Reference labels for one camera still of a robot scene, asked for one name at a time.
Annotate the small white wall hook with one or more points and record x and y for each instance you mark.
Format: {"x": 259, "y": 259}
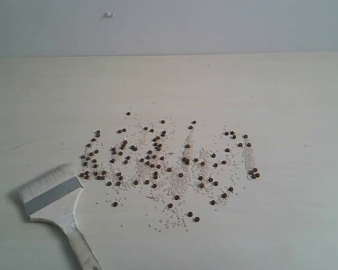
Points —
{"x": 108, "y": 15}

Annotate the scattered brown pellets and rice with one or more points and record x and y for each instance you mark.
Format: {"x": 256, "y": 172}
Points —
{"x": 177, "y": 180}

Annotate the wide white wooden paint brush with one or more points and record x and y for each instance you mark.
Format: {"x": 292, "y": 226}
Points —
{"x": 52, "y": 197}

